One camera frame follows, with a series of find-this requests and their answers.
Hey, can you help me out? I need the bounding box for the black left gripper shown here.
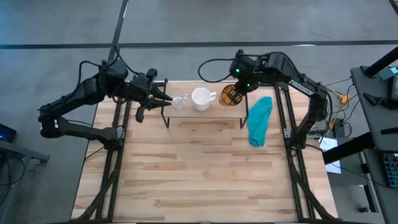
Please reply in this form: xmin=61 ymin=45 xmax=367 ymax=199
xmin=126 ymin=68 xmax=174 ymax=110

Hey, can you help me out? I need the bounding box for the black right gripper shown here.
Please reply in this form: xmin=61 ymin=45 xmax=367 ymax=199
xmin=232 ymin=57 xmax=261 ymax=98

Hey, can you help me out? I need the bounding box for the amber glass cup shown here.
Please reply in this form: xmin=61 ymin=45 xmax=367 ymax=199
xmin=218 ymin=83 xmax=244 ymax=107

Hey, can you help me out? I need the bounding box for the clear glass cup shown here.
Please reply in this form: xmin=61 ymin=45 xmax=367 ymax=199
xmin=170 ymin=88 xmax=190 ymax=110

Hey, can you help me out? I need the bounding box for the white ceramic mug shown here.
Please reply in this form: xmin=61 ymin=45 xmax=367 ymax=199
xmin=191 ymin=87 xmax=218 ymax=112

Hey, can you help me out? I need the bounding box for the wooden shelf with black legs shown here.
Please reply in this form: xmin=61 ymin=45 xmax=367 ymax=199
xmin=160 ymin=78 xmax=249 ymax=129

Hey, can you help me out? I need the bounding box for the teal cloth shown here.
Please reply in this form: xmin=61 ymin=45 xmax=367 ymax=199
xmin=248 ymin=96 xmax=274 ymax=147

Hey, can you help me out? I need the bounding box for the white paper sheet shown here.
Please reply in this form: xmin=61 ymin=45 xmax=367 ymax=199
xmin=318 ymin=136 xmax=342 ymax=174

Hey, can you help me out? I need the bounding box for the black support bar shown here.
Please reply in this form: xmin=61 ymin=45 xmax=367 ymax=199
xmin=322 ymin=132 xmax=375 ymax=165

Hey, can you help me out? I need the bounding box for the grey equipment cart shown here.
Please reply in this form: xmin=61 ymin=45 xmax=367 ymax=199
xmin=350 ymin=65 xmax=398 ymax=224

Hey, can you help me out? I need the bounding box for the black diagonal pole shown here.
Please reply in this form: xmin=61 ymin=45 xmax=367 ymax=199
xmin=363 ymin=45 xmax=398 ymax=78

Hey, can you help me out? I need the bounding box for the small teal box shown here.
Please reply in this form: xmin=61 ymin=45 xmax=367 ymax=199
xmin=381 ymin=67 xmax=398 ymax=81

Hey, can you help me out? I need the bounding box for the grey side table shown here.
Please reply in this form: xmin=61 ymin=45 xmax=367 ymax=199
xmin=0 ymin=139 xmax=50 ymax=224

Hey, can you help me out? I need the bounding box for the black device with blue light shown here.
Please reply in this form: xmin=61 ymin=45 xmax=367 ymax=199
xmin=0 ymin=123 xmax=17 ymax=144

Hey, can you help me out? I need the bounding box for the black keyboard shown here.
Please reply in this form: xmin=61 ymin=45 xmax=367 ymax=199
xmin=382 ymin=152 xmax=398 ymax=189

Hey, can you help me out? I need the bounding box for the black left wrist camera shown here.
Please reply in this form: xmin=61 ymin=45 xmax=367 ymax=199
xmin=135 ymin=105 xmax=147 ymax=123

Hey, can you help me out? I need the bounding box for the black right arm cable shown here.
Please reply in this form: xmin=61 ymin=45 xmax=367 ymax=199
xmin=197 ymin=57 xmax=238 ymax=84

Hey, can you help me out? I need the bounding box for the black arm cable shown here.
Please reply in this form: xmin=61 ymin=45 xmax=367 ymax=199
xmin=76 ymin=45 xmax=141 ymax=82
xmin=197 ymin=57 xmax=238 ymax=84

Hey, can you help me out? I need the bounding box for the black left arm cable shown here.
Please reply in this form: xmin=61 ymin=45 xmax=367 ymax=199
xmin=76 ymin=45 xmax=141 ymax=82

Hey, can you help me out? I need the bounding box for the yellow cable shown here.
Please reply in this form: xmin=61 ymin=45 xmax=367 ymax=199
xmin=325 ymin=85 xmax=357 ymax=108

